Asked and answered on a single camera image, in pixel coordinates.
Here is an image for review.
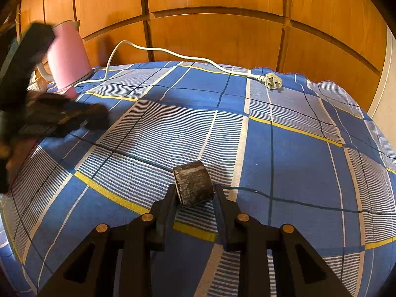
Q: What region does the pink white tray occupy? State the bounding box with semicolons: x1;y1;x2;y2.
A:
46;85;78;101

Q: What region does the dark sugarcane piece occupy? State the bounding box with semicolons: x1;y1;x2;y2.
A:
173;160;215;208

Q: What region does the pink electric kettle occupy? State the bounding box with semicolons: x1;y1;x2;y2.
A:
35;20;93;97

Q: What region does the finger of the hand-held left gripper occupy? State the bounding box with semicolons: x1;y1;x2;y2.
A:
12;92;110;138
0;22;58;106

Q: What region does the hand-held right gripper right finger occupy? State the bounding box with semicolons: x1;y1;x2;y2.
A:
213;184;351;297

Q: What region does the blue plaid tablecloth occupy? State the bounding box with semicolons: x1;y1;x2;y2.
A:
0;62;396;297

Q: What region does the wooden wardrobe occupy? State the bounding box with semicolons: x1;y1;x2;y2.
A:
0;0;389;112

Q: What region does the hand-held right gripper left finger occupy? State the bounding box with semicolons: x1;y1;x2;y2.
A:
37;184;177;297

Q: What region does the white power cable with plug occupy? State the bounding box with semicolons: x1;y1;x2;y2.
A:
76;40;284;93

